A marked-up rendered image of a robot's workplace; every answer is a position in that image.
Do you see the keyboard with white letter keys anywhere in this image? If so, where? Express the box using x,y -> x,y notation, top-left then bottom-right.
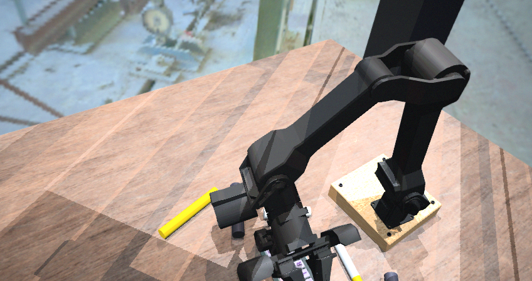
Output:
260,250 -> 314,281

